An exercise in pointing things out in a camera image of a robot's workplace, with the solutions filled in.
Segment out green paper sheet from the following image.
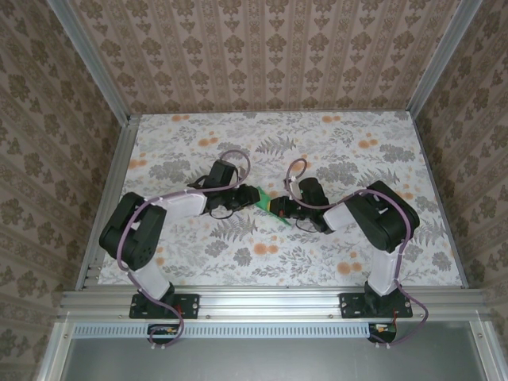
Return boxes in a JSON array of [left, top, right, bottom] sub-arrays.
[[253, 185, 293, 228]]

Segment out floral table cover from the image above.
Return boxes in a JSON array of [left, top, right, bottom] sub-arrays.
[[97, 111, 464, 287]]

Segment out grey metal panel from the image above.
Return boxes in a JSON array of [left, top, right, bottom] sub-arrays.
[[37, 320, 508, 381]]

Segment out black wiring junction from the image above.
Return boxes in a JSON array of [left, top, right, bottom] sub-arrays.
[[147, 323, 180, 345], [368, 321, 398, 344]]

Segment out aluminium cross rail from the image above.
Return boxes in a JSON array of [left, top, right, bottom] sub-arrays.
[[57, 288, 492, 321]]

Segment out aluminium side rail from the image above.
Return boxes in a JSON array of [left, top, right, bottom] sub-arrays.
[[75, 114, 140, 293]]

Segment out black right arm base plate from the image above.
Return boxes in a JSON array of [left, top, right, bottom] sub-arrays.
[[340, 292, 414, 320]]

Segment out slotted cable duct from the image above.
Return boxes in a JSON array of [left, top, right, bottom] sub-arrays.
[[73, 321, 398, 340]]

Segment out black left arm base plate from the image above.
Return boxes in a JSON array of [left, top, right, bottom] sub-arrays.
[[129, 292, 200, 320]]

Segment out aluminium frame post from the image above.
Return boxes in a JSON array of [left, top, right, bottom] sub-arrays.
[[406, 0, 484, 116], [46, 0, 133, 125]]

